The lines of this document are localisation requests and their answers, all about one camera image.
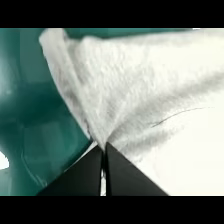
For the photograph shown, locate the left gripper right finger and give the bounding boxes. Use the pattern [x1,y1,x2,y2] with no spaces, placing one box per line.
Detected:
[104,141,169,197]

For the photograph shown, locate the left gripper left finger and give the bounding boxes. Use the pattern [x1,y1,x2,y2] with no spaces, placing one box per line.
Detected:
[37,144,104,197]

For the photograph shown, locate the white garment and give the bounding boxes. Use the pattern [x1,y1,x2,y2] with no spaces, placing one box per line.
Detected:
[38,28,224,197]

